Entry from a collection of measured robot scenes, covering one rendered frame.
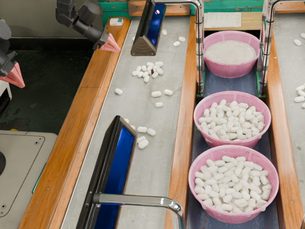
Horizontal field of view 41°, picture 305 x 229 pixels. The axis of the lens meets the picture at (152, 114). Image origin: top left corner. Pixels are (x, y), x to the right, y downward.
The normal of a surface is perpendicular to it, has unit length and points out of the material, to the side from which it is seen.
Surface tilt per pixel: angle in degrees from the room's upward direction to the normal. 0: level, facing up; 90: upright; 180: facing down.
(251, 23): 0
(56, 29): 90
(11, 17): 90
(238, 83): 0
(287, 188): 0
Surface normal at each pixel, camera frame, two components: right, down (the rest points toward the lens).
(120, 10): -0.13, 0.67
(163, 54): -0.09, -0.74
